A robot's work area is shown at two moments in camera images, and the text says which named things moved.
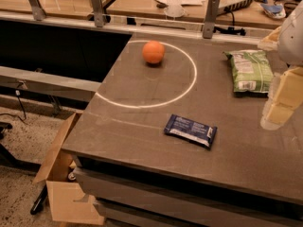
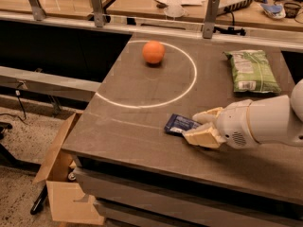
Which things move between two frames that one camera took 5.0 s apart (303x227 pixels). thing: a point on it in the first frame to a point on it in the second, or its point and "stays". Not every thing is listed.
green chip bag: [252, 72] stays
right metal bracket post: [209, 20] stays
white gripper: [293, 40] to [233, 123]
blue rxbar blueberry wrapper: [187, 129] stays
